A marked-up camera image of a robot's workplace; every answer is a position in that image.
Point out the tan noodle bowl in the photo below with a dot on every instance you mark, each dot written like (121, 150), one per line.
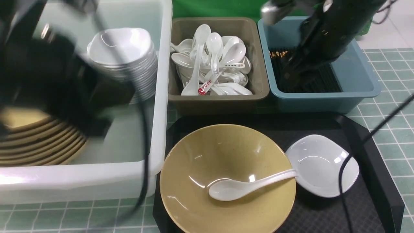
(221, 152)

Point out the white ceramic soup spoon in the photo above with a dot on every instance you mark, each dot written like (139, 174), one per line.
(229, 190)

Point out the white small sauce dish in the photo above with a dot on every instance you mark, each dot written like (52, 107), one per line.
(317, 159)

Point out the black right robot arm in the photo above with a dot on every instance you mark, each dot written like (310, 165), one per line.
(324, 36)

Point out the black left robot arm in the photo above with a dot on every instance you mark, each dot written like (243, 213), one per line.
(48, 74)

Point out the olive brown plastic bin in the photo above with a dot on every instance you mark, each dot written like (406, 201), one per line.
(246, 30)

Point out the pile of white spoons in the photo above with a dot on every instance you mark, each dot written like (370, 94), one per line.
(197, 56)

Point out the white spoon red label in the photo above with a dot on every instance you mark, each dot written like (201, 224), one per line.
(231, 57)

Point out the white translucent plastic tub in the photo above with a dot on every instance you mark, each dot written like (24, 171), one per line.
(109, 168)

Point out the stack of white dishes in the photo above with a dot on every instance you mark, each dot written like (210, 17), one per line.
(126, 54)

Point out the green cloth backdrop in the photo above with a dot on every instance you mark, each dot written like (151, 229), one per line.
(218, 8)

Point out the pile of black chopsticks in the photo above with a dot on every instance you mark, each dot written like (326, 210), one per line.
(322, 80)

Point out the blue plastic bin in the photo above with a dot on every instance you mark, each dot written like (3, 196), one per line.
(352, 70)

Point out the stack of tan bowls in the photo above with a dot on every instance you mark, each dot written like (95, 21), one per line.
(35, 138)

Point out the black plastic serving tray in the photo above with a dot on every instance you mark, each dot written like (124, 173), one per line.
(374, 203)

